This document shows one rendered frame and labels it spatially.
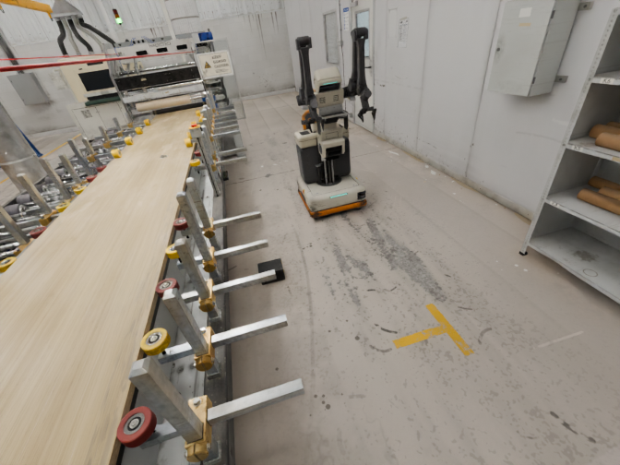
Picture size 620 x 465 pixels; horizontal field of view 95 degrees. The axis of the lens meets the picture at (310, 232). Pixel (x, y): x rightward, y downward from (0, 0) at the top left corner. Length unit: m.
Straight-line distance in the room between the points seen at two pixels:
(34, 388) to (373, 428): 1.35
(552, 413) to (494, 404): 0.24
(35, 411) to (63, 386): 0.07
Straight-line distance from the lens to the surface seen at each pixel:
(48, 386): 1.18
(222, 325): 1.27
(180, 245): 1.06
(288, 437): 1.75
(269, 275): 1.21
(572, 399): 2.08
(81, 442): 1.00
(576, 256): 2.72
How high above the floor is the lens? 1.62
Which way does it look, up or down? 34 degrees down
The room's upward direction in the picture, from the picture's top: 9 degrees counter-clockwise
